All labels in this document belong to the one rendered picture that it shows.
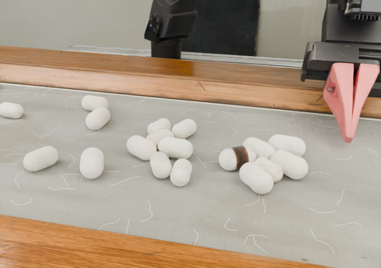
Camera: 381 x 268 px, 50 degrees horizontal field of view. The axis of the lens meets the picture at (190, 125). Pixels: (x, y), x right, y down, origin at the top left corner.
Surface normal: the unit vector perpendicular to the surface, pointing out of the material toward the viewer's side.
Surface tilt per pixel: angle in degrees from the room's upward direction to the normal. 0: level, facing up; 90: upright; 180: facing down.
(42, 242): 0
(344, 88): 61
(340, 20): 40
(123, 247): 0
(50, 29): 90
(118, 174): 0
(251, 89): 45
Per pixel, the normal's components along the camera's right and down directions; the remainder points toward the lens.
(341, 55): -0.12, -0.43
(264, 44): -0.17, 0.40
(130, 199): 0.02, -0.91
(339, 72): -0.17, -0.07
